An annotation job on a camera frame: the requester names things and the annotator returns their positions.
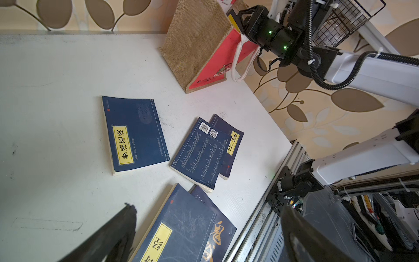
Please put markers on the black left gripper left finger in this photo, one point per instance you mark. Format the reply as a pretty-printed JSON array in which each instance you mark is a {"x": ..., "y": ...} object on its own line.
[{"x": 111, "y": 243}]

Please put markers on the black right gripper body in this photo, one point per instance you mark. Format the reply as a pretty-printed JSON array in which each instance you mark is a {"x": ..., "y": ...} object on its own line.
[{"x": 258, "y": 26}]

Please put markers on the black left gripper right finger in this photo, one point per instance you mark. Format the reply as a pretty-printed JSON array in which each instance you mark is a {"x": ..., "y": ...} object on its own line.
[{"x": 301, "y": 239}]

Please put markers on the red and burlap canvas bag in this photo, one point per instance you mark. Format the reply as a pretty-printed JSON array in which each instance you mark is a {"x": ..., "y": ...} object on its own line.
[{"x": 203, "y": 46}]

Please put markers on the navy book yellow label front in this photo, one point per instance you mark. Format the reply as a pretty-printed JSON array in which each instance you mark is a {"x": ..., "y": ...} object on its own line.
[{"x": 179, "y": 231}]

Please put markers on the dark book large white characters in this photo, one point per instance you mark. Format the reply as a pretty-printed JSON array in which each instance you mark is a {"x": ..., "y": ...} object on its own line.
[{"x": 221, "y": 234}]

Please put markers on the navy book with yellow label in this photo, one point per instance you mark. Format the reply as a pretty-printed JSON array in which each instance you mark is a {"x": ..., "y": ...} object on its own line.
[{"x": 135, "y": 134}]

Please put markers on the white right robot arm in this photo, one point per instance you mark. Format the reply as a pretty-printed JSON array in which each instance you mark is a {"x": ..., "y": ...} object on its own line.
[{"x": 389, "y": 75}]

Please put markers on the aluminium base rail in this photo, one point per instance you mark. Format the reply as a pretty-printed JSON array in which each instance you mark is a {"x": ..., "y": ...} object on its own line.
[{"x": 263, "y": 231}]

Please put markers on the black wire basket right wall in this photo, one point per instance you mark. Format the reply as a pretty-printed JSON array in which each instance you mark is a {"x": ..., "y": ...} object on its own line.
[{"x": 345, "y": 20}]

